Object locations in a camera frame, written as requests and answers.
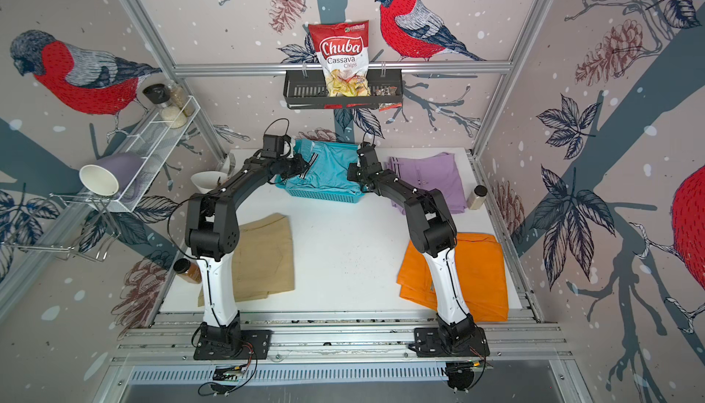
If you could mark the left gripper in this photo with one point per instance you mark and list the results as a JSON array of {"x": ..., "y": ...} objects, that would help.
[{"x": 301, "y": 165}]

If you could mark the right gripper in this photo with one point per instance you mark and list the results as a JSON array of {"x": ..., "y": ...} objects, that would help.
[{"x": 350, "y": 172}]

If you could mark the teal pants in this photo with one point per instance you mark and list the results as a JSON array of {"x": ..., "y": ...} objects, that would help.
[{"x": 329, "y": 173}]

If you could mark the purple pants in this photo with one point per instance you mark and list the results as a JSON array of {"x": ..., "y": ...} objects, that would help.
[{"x": 436, "y": 172}]

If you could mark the tan pants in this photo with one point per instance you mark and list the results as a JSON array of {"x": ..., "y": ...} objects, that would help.
[{"x": 263, "y": 262}]

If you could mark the orange pants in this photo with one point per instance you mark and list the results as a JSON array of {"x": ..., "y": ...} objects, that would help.
[{"x": 481, "y": 270}]

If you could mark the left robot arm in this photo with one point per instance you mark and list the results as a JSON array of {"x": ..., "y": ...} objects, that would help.
[{"x": 213, "y": 234}]

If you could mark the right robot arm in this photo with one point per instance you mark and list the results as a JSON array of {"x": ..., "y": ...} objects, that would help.
[{"x": 433, "y": 234}]

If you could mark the teal plastic basket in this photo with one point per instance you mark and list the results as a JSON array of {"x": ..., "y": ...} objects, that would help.
[{"x": 321, "y": 195}]

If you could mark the white utensil holder cup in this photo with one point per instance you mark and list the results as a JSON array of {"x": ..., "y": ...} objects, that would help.
[{"x": 207, "y": 181}]

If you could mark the Chuba cassava chips bag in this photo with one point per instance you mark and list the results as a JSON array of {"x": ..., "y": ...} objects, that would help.
[{"x": 342, "y": 51}]

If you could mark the beige spice jar black lid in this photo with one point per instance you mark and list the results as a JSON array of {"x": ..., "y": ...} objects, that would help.
[{"x": 477, "y": 197}]

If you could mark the glass jar on shelf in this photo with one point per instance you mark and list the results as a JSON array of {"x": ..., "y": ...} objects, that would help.
[{"x": 180, "y": 98}]

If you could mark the black lid jar on shelf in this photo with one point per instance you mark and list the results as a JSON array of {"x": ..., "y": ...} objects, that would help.
[{"x": 158, "y": 94}]

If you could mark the brown spice jar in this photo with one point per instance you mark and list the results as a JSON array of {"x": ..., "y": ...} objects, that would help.
[{"x": 188, "y": 270}]

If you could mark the purple white cup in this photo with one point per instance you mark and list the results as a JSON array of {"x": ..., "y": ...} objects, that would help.
[{"x": 112, "y": 174}]

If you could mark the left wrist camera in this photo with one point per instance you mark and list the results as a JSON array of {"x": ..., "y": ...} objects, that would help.
[{"x": 275, "y": 146}]

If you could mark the black wire wall basket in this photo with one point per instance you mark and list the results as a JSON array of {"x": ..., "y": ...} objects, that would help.
[{"x": 379, "y": 89}]

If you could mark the white wire wall shelf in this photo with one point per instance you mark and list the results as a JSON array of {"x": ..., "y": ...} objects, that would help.
[{"x": 153, "y": 141}]

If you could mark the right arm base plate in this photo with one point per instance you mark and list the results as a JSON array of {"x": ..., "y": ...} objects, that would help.
[{"x": 429, "y": 342}]

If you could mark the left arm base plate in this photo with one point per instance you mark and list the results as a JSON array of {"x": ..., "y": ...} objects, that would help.
[{"x": 218, "y": 344}]

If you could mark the wire cup holder rack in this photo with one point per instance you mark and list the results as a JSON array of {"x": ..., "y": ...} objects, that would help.
[{"x": 60, "y": 226}]

